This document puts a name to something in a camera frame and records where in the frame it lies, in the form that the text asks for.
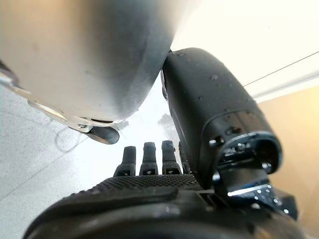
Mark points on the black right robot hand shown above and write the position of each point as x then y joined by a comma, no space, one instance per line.
211,104

